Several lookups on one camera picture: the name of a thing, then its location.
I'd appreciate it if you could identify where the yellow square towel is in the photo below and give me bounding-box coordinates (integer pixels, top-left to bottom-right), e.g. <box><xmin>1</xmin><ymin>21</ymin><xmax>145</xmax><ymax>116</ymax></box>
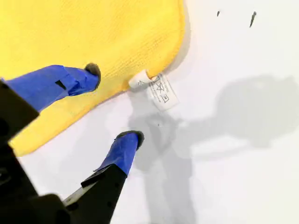
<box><xmin>0</xmin><ymin>0</ymin><xmax>187</xmax><ymax>157</ymax></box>

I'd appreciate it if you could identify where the white care label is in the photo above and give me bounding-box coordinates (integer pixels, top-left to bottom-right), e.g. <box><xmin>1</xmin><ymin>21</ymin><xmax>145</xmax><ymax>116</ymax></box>
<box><xmin>128</xmin><ymin>69</ymin><xmax>180</xmax><ymax>112</ymax></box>

